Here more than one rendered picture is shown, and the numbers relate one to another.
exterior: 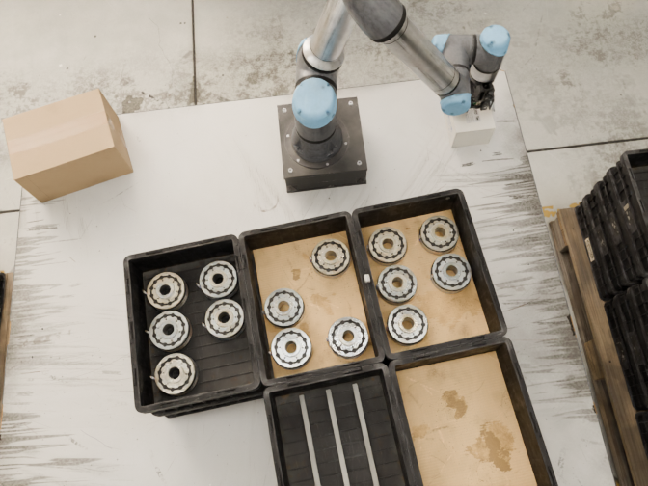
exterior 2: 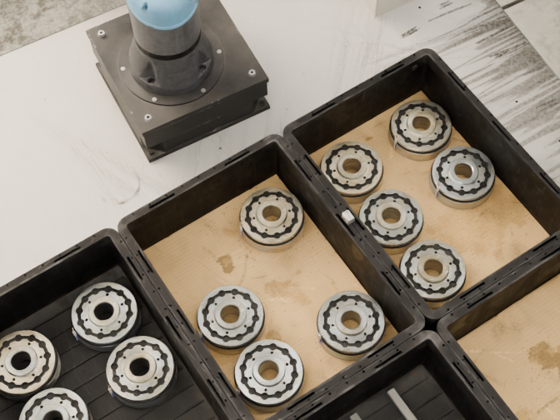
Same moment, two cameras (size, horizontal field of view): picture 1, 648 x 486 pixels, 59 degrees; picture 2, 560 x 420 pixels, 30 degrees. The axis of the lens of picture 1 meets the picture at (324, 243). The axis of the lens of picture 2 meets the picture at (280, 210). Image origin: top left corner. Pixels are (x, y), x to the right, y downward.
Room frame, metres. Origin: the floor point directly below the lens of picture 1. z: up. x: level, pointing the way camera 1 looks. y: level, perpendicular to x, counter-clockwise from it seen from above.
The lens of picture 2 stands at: (-0.21, 0.32, 2.33)
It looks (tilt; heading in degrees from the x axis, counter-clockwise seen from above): 62 degrees down; 334
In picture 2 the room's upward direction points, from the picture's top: 2 degrees counter-clockwise
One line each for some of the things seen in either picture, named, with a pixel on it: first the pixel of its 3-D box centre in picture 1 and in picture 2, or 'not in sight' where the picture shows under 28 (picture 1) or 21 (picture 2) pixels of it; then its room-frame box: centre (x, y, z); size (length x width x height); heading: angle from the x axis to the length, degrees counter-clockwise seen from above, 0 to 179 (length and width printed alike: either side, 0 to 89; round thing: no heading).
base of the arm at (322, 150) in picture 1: (316, 131); (169, 45); (0.89, -0.02, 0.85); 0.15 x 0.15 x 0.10
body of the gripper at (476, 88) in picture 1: (479, 88); not in sight; (0.94, -0.49, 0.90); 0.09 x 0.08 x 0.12; 0
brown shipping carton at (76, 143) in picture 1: (69, 146); not in sight; (0.99, 0.75, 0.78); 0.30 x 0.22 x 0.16; 104
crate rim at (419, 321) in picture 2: (309, 295); (267, 275); (0.39, 0.05, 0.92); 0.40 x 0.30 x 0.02; 5
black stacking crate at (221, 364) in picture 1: (195, 324); (95, 394); (0.36, 0.35, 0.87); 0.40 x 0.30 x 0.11; 5
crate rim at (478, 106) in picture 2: (425, 270); (429, 177); (0.42, -0.25, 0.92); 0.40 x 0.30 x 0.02; 5
